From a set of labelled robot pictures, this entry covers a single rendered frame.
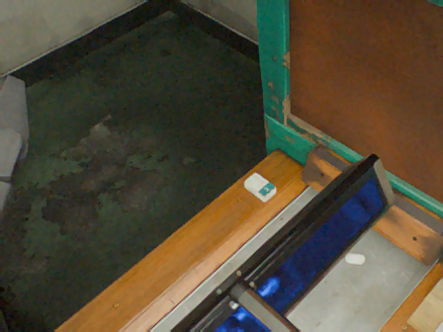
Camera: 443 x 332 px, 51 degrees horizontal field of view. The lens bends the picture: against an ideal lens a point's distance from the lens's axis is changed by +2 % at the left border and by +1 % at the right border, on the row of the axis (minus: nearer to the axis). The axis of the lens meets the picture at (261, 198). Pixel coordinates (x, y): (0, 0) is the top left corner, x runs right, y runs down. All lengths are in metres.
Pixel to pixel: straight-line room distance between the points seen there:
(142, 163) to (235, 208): 1.23
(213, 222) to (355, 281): 0.30
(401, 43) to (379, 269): 0.42
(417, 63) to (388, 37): 0.06
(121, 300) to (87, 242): 1.09
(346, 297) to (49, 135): 1.86
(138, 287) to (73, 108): 1.74
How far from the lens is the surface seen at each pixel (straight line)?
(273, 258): 0.49
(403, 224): 0.85
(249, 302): 0.46
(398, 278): 0.91
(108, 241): 1.94
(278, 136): 1.03
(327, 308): 0.87
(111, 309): 0.90
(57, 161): 2.31
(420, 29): 0.69
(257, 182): 0.97
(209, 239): 0.92
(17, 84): 0.76
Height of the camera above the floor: 1.54
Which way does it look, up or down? 53 degrees down
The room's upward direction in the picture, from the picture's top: 6 degrees counter-clockwise
